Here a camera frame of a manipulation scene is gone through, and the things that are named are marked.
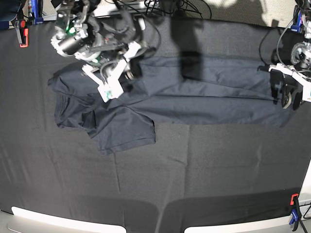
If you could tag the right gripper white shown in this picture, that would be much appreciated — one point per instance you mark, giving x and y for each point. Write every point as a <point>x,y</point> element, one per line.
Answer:
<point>111,72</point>

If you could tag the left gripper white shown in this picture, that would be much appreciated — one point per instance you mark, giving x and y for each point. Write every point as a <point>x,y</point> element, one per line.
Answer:
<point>291,72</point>

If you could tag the black t-shirt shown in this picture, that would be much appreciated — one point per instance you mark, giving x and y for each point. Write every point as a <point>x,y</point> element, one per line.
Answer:
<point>121,124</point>

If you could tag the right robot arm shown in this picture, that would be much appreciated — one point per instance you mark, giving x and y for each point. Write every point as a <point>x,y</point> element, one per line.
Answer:
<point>107,49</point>

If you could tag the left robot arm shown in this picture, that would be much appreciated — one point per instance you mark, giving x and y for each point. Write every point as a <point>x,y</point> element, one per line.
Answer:
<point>301,36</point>

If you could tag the white tab on table edge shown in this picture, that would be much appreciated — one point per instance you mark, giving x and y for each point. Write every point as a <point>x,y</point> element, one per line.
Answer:
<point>141,23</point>

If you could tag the blue clamp top right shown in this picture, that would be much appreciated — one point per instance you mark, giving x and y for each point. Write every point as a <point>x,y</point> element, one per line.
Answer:
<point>297,25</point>

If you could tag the blue clamp top left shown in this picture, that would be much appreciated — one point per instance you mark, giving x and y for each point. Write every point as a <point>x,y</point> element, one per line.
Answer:
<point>35,11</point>

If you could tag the orange clamp top left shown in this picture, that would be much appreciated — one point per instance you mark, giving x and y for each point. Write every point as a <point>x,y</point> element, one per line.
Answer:
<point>22,33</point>

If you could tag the black table cover cloth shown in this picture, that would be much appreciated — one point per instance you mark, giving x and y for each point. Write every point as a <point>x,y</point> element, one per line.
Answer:
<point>192,175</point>

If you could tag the orange blue clamp bottom right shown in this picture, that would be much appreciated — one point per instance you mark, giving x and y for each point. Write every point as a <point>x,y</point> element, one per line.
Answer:
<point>296,216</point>

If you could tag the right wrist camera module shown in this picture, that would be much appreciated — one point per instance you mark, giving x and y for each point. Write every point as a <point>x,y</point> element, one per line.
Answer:
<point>111,90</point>

